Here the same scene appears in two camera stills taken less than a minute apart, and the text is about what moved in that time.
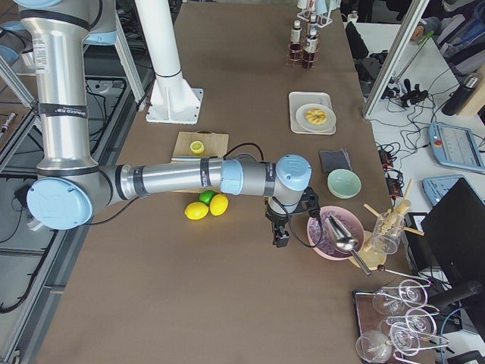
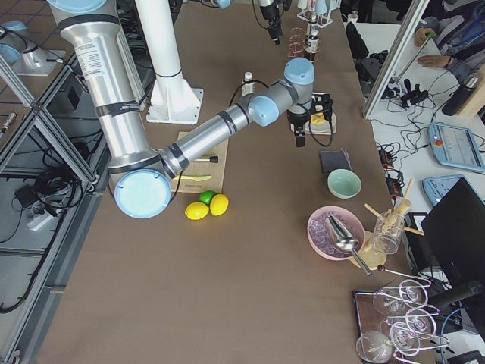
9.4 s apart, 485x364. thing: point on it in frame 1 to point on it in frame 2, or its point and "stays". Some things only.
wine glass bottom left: x=373 y=346 stays
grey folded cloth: x=333 y=160 stays
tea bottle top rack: x=296 y=32 to x=248 y=88
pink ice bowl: x=318 y=236 stays
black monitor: x=455 y=227 stays
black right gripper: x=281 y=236 to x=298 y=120
